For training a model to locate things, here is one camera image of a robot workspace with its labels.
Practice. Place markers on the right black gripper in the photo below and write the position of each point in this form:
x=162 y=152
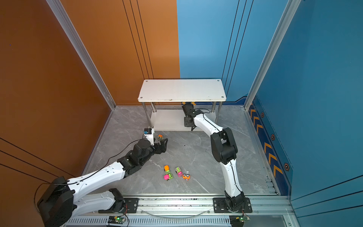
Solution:
x=185 y=122

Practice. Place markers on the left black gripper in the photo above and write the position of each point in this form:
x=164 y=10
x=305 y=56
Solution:
x=163 y=147

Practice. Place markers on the orange green wheeled toy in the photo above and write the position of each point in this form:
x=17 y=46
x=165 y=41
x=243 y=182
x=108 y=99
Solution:
x=160 y=137

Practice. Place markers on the green pink toy car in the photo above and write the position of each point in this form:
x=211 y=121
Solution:
x=179 y=172

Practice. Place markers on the orange round toy car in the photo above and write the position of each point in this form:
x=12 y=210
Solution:
x=186 y=176

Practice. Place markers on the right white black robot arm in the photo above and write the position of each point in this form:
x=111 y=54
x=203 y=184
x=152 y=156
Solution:
x=224 y=151

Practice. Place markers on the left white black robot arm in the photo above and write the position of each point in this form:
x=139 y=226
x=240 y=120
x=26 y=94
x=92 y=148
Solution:
x=59 y=200

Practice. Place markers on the white two-tier shelf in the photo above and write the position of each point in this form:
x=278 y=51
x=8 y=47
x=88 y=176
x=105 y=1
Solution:
x=179 y=91

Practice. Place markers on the orange green toy car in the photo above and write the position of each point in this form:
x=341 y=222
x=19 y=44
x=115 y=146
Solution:
x=167 y=169

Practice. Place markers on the pink green toy truck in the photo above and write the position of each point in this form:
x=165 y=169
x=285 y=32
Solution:
x=168 y=177

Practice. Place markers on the left circuit board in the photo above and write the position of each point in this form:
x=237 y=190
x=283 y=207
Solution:
x=117 y=220

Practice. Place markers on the circuit board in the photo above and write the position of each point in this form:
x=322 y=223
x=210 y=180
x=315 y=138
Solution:
x=238 y=220
x=117 y=220

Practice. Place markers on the right circuit board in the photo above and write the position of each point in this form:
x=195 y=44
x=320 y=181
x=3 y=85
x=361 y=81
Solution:
x=238 y=220

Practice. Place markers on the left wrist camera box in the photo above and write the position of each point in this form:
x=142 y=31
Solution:
x=148 y=134

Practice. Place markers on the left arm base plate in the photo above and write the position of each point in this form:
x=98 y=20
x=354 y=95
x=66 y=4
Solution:
x=126 y=205

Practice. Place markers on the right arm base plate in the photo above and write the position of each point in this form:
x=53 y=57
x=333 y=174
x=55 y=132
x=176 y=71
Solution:
x=223 y=205

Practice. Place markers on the aluminium front rail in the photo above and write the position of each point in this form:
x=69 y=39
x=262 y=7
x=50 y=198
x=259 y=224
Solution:
x=194 y=211

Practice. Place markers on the right aluminium corner post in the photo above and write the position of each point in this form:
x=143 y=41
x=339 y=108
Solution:
x=282 y=27

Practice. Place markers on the aluminium corner post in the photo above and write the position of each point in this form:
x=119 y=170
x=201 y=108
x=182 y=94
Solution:
x=65 y=22
x=282 y=27

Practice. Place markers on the left aluminium corner post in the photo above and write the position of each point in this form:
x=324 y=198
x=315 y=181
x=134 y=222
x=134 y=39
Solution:
x=65 y=22

